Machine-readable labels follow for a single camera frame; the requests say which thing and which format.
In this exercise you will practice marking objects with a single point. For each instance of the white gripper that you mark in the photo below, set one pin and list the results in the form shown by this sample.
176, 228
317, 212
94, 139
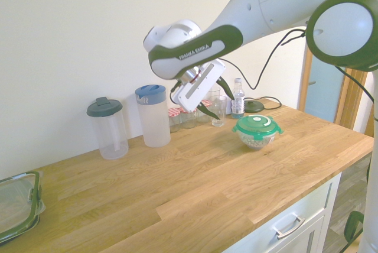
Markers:
199, 87

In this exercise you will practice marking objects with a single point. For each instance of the green round container lid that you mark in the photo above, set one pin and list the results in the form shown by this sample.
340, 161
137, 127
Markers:
255, 124

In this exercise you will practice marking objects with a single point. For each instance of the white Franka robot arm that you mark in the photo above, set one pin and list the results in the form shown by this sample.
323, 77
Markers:
280, 4

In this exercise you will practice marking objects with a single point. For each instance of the clear pitcher blue lid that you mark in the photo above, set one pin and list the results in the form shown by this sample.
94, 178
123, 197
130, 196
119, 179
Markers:
155, 123

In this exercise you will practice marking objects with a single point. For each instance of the clear pitcher grey lid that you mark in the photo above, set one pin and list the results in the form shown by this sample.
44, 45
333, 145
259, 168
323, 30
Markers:
110, 134

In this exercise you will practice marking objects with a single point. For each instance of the rectangular container green clip lid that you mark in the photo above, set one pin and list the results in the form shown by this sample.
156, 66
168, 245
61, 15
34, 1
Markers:
17, 202

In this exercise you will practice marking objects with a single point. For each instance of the clear plastic water bottle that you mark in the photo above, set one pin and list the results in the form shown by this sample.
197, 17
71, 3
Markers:
237, 102

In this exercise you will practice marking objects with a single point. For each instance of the dark round appliance base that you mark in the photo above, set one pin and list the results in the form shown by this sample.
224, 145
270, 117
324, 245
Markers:
254, 107

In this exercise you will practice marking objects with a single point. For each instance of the clear bowl with cereal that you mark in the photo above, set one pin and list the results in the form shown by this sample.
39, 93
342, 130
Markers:
255, 144

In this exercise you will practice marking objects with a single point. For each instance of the wooden framed glass door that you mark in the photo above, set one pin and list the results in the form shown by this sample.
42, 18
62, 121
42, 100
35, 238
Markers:
325, 93

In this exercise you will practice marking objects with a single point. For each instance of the white cabinet drawer front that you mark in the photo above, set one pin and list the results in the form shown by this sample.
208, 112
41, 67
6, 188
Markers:
307, 205

